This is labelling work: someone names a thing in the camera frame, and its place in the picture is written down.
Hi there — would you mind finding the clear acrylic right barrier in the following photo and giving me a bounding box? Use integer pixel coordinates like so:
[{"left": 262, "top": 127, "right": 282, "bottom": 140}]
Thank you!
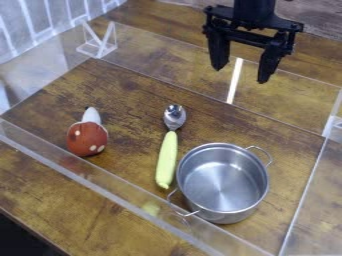
[{"left": 279, "top": 89, "right": 342, "bottom": 256}]

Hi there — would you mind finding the clear acrylic barrier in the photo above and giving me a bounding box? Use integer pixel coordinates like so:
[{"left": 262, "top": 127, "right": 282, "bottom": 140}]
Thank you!
[
  {"left": 279, "top": 89, "right": 342, "bottom": 256},
  {"left": 0, "top": 118, "right": 272, "bottom": 256}
]

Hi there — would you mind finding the green handled metal spoon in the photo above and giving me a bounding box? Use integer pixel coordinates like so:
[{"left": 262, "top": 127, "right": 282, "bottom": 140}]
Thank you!
[{"left": 155, "top": 104, "right": 186, "bottom": 189}]

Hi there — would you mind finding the clear acrylic front barrier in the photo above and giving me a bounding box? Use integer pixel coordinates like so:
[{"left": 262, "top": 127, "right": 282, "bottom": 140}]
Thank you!
[{"left": 0, "top": 118, "right": 272, "bottom": 256}]

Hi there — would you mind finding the stainless steel pot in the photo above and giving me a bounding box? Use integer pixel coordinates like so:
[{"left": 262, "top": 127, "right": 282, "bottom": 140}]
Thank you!
[{"left": 167, "top": 143, "right": 272, "bottom": 224}]

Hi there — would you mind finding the clear acrylic triangle bracket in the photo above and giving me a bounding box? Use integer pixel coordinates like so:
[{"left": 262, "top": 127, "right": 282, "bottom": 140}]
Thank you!
[{"left": 76, "top": 22, "right": 117, "bottom": 59}]

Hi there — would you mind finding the red toy mushroom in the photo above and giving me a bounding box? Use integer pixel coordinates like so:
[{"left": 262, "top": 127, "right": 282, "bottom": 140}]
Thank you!
[{"left": 67, "top": 107, "right": 108, "bottom": 157}]

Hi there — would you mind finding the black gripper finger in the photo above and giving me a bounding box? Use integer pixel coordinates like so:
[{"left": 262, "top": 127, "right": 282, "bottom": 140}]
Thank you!
[
  {"left": 204, "top": 27, "right": 230, "bottom": 71},
  {"left": 256, "top": 41, "right": 291, "bottom": 84}
]

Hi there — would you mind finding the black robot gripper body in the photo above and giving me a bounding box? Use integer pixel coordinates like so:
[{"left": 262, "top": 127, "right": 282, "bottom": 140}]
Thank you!
[{"left": 202, "top": 0, "right": 305, "bottom": 54}]

